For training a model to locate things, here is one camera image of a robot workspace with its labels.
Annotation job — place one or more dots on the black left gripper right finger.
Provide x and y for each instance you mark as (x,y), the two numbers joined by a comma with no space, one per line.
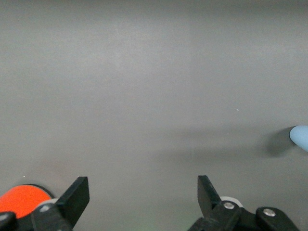
(207,197)

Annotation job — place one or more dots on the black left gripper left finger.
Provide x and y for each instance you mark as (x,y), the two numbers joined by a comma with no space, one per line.
(74,199)

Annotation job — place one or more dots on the light blue cup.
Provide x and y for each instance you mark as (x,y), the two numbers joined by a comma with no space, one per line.
(300,137)

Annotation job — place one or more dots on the orange can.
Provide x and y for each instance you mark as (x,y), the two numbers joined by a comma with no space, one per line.
(21,198)

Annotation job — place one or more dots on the dark grey table mat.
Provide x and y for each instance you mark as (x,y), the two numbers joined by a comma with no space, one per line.
(154,84)

